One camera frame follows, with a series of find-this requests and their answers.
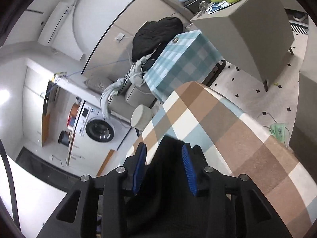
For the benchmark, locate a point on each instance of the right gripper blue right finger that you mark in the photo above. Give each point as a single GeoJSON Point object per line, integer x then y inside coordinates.
{"type": "Point", "coordinates": [194, 163]}

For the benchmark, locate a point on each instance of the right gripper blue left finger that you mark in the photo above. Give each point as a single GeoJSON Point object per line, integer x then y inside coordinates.
{"type": "Point", "coordinates": [135, 170]}

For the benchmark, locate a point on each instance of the black knit sweater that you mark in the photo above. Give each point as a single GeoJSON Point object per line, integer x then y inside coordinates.
{"type": "Point", "coordinates": [165, 206]}

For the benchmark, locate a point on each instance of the light clothes pile on sofa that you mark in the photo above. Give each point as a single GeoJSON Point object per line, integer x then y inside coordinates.
{"type": "Point", "coordinates": [133, 76]}

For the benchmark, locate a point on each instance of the checkered table cloth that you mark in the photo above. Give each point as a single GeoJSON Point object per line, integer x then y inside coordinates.
{"type": "Point", "coordinates": [234, 143]}

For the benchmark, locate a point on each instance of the white round stool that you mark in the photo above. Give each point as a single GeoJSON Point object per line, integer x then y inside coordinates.
{"type": "Point", "coordinates": [141, 116]}

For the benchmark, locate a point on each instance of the white washing machine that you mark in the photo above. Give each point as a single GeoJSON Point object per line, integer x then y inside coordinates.
{"type": "Point", "coordinates": [93, 130]}

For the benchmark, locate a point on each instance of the grey sofa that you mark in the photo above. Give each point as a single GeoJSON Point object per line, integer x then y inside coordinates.
{"type": "Point", "coordinates": [123, 104]}

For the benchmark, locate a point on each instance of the black cooking pot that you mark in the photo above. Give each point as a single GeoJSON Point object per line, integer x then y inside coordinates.
{"type": "Point", "coordinates": [64, 138]}

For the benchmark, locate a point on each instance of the orange pot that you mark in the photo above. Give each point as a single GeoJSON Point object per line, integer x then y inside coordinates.
{"type": "Point", "coordinates": [74, 110]}

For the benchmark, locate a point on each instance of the green plastic bag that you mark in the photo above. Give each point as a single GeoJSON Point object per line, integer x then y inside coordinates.
{"type": "Point", "coordinates": [279, 130]}

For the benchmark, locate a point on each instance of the range hood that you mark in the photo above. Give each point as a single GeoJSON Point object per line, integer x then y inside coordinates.
{"type": "Point", "coordinates": [50, 98]}

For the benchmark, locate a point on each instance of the teal plaid small table cloth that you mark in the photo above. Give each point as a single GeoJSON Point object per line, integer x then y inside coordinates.
{"type": "Point", "coordinates": [190, 56]}

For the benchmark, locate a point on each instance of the black jacket on sofa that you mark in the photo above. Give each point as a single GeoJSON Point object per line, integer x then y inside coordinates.
{"type": "Point", "coordinates": [154, 33]}

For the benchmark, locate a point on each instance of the white kitchen cabinets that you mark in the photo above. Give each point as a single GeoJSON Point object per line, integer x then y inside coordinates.
{"type": "Point", "coordinates": [41, 132]}

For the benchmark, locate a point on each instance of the beige cube side table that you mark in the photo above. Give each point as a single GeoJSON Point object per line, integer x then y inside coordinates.
{"type": "Point", "coordinates": [253, 35]}

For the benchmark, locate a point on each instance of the white air conditioner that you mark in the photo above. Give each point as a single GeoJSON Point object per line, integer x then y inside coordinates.
{"type": "Point", "coordinates": [58, 32]}

